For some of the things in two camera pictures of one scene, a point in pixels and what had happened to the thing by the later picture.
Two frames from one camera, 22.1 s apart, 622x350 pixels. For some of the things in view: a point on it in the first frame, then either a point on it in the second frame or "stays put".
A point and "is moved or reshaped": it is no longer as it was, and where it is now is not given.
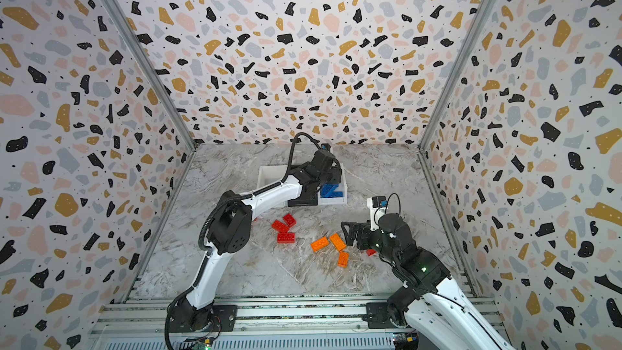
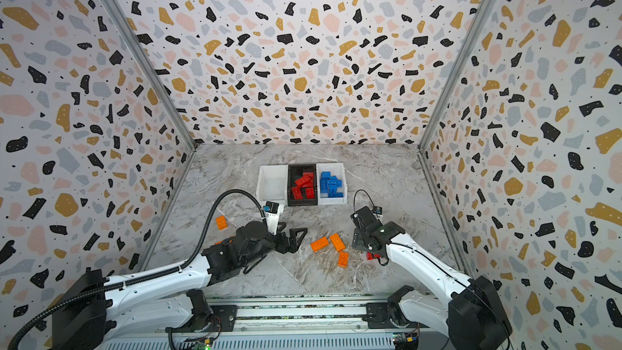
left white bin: (268, 175) stays put
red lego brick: (289, 219) is moved or reshaped
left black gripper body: (334, 177) to (270, 245)
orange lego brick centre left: (320, 244) stays put
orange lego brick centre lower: (342, 259) stays put
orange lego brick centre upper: (338, 241) stays put
